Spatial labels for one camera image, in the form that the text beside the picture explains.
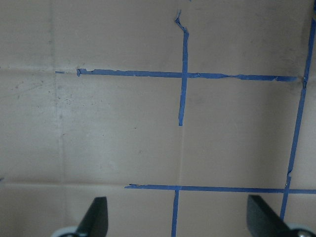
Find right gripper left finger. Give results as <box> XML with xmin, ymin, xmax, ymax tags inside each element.
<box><xmin>75</xmin><ymin>197</ymin><xmax>108</xmax><ymax>237</ymax></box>

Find brown paper table cover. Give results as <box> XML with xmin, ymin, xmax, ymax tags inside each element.
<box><xmin>0</xmin><ymin>0</ymin><xmax>316</xmax><ymax>237</ymax></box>

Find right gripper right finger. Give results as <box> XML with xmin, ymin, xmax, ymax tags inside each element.
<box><xmin>246</xmin><ymin>195</ymin><xmax>296</xmax><ymax>237</ymax></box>

